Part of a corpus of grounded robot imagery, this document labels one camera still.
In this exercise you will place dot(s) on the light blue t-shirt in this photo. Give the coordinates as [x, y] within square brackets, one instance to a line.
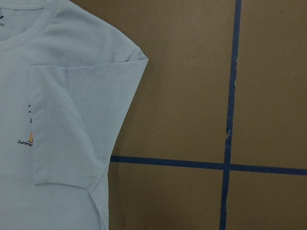
[67, 79]

